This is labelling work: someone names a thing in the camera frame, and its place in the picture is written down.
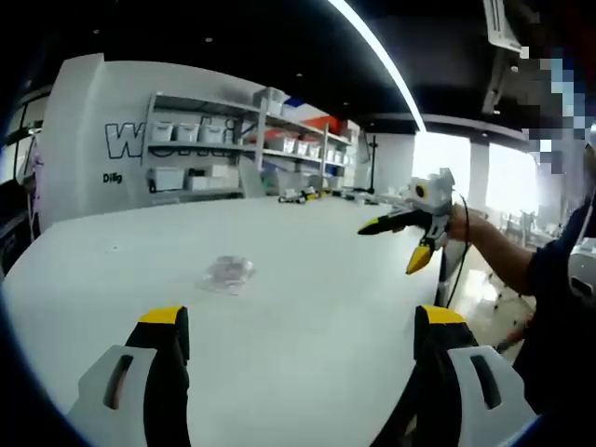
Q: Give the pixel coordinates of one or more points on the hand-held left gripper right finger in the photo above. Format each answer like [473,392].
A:
[465,372]

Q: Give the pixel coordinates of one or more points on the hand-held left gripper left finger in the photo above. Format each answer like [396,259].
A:
[118,372]

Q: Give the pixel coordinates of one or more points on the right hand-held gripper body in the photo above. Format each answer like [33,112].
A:
[435,193]

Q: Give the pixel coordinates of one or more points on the clear resealable bag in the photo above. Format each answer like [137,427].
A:
[226,274]

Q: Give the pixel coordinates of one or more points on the person's right hand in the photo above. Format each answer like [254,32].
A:
[458,223]

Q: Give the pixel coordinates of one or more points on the black tripod stand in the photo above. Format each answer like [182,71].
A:
[372,163]

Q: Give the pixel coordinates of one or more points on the yellow black tools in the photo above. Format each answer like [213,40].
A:
[302,195]

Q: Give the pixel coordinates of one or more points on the person in dark shirt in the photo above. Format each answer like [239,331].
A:
[559,335]

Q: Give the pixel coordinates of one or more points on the long ceiling light strip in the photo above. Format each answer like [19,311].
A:
[382,56]

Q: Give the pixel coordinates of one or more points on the grey metal shelving unit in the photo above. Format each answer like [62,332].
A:
[261,135]

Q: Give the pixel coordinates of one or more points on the white chest device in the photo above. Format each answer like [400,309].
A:
[584,265]

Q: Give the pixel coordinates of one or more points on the ceiling air conditioner unit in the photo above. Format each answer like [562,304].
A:
[500,23]

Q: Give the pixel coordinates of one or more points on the row of white storage boxes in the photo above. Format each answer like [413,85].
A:
[186,132]

